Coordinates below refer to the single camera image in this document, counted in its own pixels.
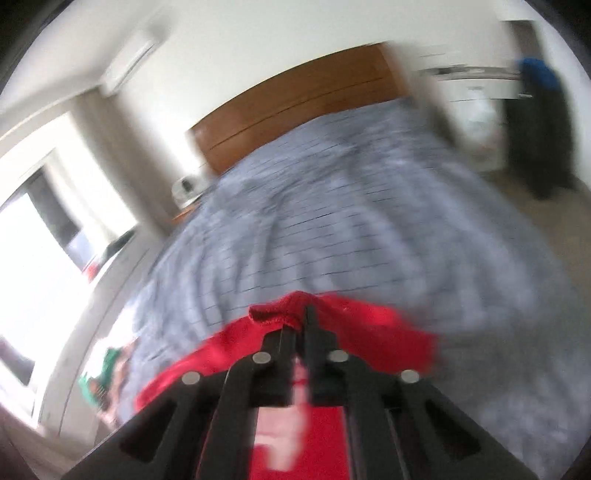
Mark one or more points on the window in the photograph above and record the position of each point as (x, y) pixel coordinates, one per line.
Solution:
(27, 258)

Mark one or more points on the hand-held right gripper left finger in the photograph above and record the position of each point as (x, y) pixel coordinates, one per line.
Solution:
(286, 369)

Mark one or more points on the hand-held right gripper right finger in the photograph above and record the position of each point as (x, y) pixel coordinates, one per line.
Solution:
(323, 369)

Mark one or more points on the white round device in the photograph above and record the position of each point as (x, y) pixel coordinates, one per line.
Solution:
(187, 189)

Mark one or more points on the white wardrobe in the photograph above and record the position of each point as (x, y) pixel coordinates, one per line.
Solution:
(466, 115)

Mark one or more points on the wooden headboard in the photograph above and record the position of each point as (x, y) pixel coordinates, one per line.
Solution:
(295, 101)

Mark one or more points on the beige curtain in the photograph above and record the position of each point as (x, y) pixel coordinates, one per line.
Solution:
(111, 152)

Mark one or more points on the black and blue bag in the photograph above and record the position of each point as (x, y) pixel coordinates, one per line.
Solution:
(540, 138)

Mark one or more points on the grey checked bed sheet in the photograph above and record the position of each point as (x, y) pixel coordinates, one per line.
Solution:
(346, 207)

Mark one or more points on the wooden nightstand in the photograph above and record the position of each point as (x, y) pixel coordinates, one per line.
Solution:
(182, 214)

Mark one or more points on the red sweater with white print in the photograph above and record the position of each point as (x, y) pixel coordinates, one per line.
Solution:
(369, 332)

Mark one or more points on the white air conditioner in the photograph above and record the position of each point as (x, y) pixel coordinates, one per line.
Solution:
(129, 62)

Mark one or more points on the green cloth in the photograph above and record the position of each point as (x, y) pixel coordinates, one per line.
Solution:
(104, 369)

